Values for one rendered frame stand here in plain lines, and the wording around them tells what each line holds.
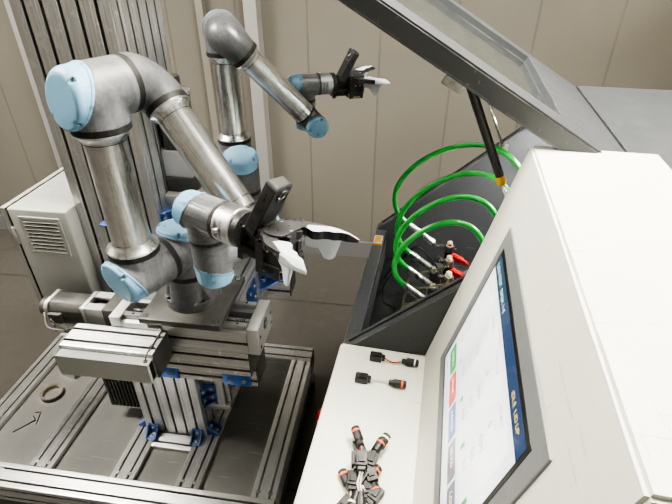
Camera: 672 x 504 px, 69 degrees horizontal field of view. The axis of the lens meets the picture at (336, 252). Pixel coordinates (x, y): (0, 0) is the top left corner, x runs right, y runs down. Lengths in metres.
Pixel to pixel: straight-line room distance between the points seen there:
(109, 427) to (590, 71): 2.88
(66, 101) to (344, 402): 0.83
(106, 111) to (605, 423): 0.93
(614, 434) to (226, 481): 1.67
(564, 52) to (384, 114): 0.99
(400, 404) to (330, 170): 2.18
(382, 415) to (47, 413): 1.64
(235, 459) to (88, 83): 1.46
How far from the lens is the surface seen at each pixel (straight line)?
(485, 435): 0.73
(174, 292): 1.35
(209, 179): 1.06
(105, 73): 1.06
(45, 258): 1.71
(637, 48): 3.11
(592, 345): 0.54
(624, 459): 0.47
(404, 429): 1.14
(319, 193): 3.23
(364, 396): 1.18
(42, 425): 2.42
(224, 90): 1.75
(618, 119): 1.42
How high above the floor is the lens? 1.88
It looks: 33 degrees down
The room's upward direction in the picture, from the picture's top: straight up
